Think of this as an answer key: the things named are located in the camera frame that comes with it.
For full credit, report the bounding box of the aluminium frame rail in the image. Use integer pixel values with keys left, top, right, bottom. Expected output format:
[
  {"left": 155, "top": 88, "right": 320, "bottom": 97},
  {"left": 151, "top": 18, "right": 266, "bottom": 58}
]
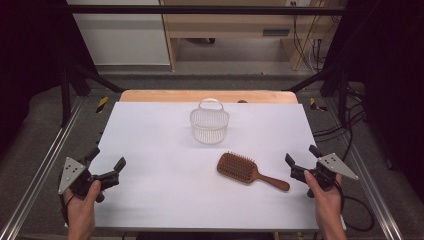
[
  {"left": 0, "top": 96, "right": 85, "bottom": 240},
  {"left": 324, "top": 99, "right": 405, "bottom": 240}
]

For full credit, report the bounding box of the dark curtain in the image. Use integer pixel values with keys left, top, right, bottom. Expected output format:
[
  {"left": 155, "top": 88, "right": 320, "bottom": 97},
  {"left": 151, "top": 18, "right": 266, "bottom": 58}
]
[
  {"left": 323, "top": 0, "right": 424, "bottom": 193},
  {"left": 0, "top": 0, "right": 98, "bottom": 153}
]

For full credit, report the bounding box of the hanging black cable bundle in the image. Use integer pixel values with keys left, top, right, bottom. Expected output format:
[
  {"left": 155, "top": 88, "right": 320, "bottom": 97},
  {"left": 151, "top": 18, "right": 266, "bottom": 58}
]
[{"left": 290, "top": 1, "right": 336, "bottom": 73}]

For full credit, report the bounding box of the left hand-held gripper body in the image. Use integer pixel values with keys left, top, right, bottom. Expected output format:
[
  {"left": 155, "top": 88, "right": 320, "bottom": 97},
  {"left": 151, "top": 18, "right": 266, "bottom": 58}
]
[{"left": 57, "top": 156, "right": 120, "bottom": 204}]

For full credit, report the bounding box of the brown wooden hairbrush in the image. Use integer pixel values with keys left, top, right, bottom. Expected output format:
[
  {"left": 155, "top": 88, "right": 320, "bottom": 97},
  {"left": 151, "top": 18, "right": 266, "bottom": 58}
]
[{"left": 216, "top": 151, "right": 291, "bottom": 193}]

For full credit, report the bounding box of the black floor cable bundle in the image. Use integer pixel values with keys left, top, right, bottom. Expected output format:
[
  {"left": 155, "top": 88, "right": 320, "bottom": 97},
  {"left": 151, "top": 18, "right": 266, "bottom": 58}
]
[{"left": 312, "top": 85, "right": 368, "bottom": 162}]

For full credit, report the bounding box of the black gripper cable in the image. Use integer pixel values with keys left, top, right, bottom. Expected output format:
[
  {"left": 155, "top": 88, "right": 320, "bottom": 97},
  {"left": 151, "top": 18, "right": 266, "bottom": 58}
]
[
  {"left": 333, "top": 179, "right": 375, "bottom": 233},
  {"left": 58, "top": 194, "right": 76, "bottom": 228}
]

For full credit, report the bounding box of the person's right hand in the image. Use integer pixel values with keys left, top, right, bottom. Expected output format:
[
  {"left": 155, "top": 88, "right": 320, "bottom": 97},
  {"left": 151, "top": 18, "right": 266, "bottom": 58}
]
[{"left": 303, "top": 169, "right": 344, "bottom": 215}]

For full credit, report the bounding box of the white table cover sheet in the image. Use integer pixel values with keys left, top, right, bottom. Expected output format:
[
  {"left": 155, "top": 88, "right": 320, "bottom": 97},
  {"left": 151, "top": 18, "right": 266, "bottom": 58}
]
[{"left": 94, "top": 101, "right": 320, "bottom": 232}]

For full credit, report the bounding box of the black horizontal frame bar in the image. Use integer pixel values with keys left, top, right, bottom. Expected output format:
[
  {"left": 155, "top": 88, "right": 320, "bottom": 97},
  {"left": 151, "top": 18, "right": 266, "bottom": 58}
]
[{"left": 63, "top": 4, "right": 348, "bottom": 16}]

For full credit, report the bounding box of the person's left hand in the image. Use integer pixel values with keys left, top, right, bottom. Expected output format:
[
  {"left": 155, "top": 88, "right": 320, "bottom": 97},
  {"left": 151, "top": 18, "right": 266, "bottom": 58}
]
[{"left": 64, "top": 179, "right": 103, "bottom": 218}]

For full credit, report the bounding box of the white slotted plastic basket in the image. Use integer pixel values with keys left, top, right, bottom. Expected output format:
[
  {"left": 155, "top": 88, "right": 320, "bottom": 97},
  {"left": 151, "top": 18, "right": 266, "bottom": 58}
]
[{"left": 189, "top": 98, "right": 230, "bottom": 145}]

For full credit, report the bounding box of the light wooden table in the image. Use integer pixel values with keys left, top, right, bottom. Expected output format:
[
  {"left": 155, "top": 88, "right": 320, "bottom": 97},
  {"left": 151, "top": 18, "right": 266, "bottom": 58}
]
[{"left": 119, "top": 89, "right": 299, "bottom": 104}]

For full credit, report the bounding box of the white cabinet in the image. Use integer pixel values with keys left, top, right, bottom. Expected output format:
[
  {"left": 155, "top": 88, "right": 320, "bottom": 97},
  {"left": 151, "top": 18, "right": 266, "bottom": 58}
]
[{"left": 65, "top": 0, "right": 171, "bottom": 66}]

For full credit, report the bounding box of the black metal stand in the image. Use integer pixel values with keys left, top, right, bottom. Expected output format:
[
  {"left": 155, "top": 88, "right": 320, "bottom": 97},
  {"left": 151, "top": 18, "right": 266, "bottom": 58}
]
[
  {"left": 283, "top": 64, "right": 350, "bottom": 127},
  {"left": 59, "top": 62, "right": 127, "bottom": 128}
]

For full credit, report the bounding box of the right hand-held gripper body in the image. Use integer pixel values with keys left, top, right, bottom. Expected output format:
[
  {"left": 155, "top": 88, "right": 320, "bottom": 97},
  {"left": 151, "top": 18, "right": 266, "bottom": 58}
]
[{"left": 289, "top": 152, "right": 360, "bottom": 198}]

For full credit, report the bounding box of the light wooden desk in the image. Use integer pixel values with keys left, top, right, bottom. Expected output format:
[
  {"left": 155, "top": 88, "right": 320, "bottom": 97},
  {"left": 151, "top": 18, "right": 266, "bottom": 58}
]
[{"left": 159, "top": 0, "right": 348, "bottom": 72}]

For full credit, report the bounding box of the yellow black tape strip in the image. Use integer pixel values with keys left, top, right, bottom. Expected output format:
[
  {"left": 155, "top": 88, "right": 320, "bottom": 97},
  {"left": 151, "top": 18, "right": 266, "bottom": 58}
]
[
  {"left": 95, "top": 96, "right": 110, "bottom": 114},
  {"left": 309, "top": 97, "right": 329, "bottom": 112}
]

